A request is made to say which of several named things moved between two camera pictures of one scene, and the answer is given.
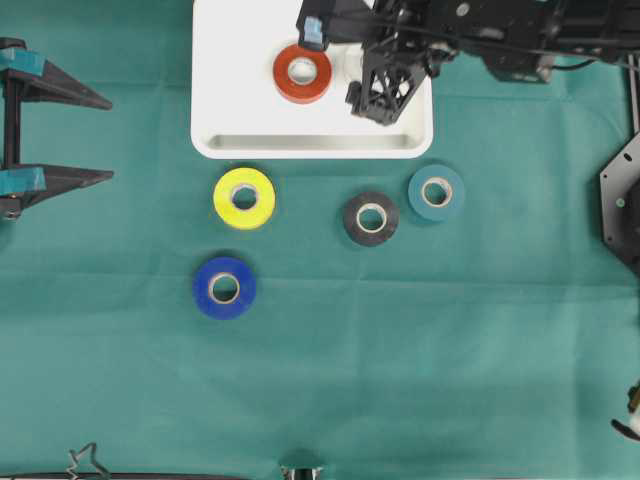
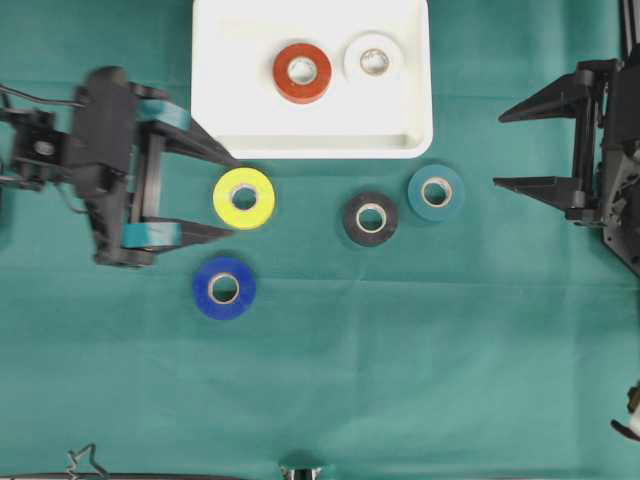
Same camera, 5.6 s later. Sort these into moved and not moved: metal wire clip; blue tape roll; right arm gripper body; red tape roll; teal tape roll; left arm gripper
Moved: right arm gripper body; left arm gripper
Not moved: metal wire clip; red tape roll; blue tape roll; teal tape roll
